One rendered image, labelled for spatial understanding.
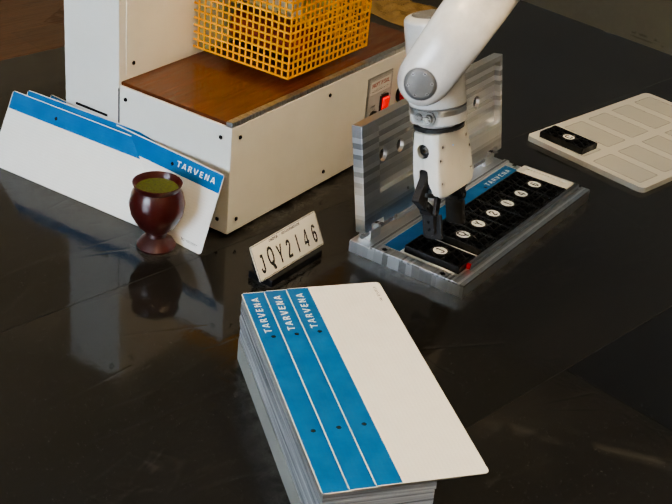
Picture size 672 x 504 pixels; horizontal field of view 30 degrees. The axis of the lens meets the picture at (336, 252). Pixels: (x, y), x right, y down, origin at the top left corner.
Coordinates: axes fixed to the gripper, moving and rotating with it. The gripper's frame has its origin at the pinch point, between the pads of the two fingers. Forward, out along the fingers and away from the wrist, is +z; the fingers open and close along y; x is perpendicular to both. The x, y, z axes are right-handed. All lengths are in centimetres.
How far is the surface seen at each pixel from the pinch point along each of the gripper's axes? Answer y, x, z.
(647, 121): 79, 0, 8
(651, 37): 249, 68, 36
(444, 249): 0.8, 0.7, 5.2
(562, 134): 57, 8, 5
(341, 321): -36.5, -6.5, -0.7
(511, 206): 21.3, 0.0, 5.4
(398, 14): 94, 68, -7
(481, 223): 12.4, 0.7, 5.2
